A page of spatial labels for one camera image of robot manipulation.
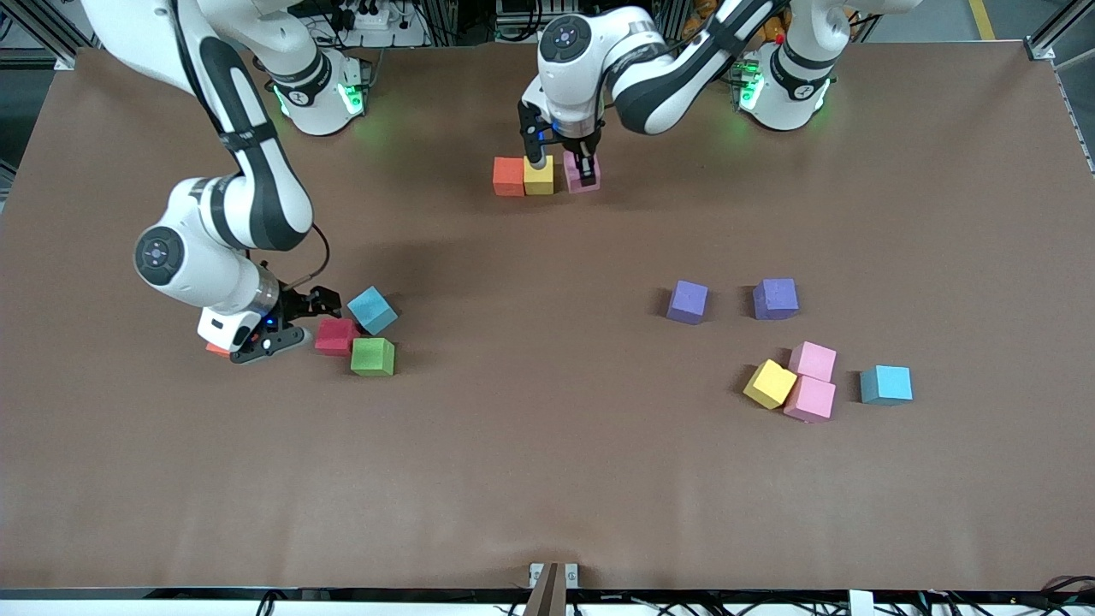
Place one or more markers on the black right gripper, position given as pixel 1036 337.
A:
pixel 298 305

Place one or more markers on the pink foam cube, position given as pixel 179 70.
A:
pixel 814 359
pixel 571 175
pixel 810 398

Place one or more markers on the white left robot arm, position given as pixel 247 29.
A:
pixel 582 77

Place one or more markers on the white tag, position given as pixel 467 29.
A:
pixel 861 603

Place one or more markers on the orange foam cube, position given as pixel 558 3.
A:
pixel 509 176
pixel 216 348

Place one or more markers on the metal bracket with brown post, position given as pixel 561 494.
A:
pixel 553 590

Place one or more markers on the crimson foam cube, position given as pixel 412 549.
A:
pixel 335 338

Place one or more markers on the white power strip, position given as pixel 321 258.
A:
pixel 402 36

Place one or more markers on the green foam cube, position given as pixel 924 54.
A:
pixel 372 356

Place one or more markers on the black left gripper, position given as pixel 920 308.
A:
pixel 585 151

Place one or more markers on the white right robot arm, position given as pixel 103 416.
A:
pixel 197 274

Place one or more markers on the dark purple foam cube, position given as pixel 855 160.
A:
pixel 776 297

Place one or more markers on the light purple foam cube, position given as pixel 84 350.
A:
pixel 688 299

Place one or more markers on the blue foam cube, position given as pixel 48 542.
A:
pixel 886 383
pixel 372 308

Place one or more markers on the brown table cover sheet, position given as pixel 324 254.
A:
pixel 547 470

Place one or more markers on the aluminium frame profile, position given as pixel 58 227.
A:
pixel 50 34
pixel 1042 49

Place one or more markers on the yellow foam cube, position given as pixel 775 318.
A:
pixel 770 382
pixel 541 182

